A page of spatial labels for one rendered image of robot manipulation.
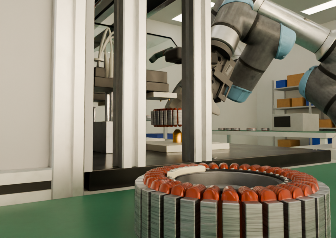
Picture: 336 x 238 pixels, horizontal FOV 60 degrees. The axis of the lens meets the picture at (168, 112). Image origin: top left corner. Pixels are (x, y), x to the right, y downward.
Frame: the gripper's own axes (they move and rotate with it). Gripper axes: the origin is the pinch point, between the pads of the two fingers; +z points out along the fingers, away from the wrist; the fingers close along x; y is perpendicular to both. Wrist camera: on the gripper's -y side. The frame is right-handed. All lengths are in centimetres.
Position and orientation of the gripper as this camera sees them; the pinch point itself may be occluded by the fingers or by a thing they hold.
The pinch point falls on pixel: (176, 120)
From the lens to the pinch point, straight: 60.8
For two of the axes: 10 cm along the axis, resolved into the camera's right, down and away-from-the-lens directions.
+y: 7.3, 5.1, 4.5
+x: -5.4, 0.4, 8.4
